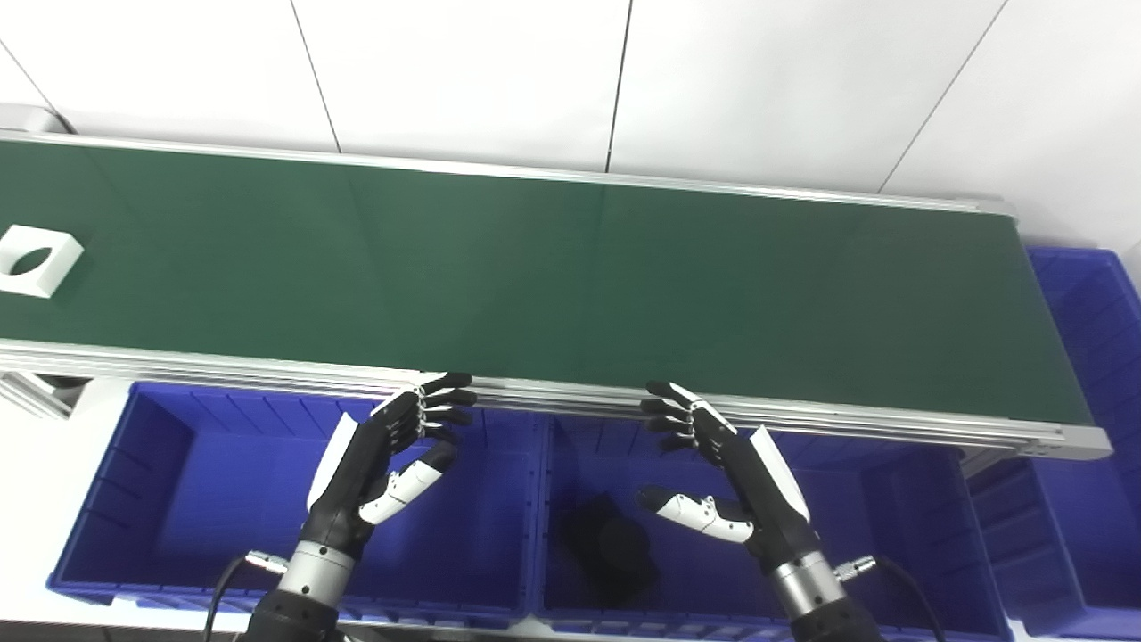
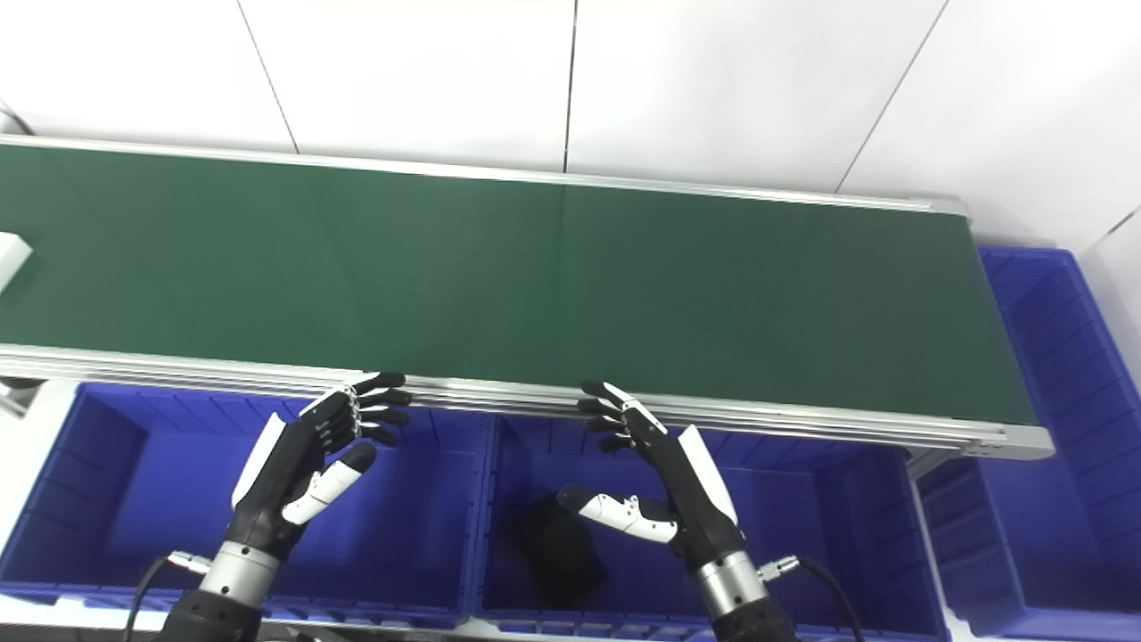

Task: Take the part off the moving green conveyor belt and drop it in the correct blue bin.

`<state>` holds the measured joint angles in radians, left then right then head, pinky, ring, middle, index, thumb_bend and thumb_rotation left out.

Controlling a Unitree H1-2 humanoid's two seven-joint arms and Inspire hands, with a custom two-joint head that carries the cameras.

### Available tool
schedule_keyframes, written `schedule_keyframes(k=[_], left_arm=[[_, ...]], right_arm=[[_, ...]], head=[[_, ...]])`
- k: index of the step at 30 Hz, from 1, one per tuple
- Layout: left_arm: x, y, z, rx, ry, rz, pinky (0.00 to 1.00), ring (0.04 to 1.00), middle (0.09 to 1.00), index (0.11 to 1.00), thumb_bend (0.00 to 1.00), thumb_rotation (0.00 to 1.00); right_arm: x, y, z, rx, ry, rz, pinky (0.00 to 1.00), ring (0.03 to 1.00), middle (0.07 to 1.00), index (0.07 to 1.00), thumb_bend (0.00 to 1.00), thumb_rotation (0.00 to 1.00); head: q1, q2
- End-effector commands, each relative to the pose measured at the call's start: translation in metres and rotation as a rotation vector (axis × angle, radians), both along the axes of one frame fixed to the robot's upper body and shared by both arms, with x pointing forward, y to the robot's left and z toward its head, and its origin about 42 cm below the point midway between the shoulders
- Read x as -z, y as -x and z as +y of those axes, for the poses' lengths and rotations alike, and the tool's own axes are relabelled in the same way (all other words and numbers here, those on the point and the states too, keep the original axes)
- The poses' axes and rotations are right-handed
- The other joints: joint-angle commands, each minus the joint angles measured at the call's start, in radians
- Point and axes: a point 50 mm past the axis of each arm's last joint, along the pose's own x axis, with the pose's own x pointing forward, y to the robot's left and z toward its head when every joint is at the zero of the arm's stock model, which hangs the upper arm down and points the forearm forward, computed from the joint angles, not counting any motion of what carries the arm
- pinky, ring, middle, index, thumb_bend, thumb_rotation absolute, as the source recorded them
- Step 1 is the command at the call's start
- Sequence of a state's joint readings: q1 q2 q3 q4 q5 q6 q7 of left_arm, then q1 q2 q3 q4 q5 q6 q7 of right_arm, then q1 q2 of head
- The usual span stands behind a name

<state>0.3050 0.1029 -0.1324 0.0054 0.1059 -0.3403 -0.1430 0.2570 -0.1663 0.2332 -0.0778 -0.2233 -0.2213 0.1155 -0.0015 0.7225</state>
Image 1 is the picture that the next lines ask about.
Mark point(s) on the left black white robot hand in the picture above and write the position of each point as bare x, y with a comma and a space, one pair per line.
357, 481

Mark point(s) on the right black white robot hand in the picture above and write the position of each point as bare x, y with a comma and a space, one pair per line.
771, 508

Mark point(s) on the white square part with hole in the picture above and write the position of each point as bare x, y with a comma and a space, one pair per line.
64, 254

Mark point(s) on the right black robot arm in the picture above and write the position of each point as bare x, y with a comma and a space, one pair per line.
807, 587

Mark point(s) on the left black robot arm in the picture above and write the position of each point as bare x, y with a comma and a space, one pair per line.
307, 575

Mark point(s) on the green conveyor belt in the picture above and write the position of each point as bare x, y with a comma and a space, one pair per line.
535, 267
267, 373

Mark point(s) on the black round part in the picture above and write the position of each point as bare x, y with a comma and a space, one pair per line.
606, 546

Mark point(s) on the large blue plastic bin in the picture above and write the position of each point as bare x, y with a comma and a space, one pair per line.
1087, 535

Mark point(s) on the aluminium conveyor leg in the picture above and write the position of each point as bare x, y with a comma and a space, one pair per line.
31, 392

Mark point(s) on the grey conveyor end housing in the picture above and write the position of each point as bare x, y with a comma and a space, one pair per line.
27, 118

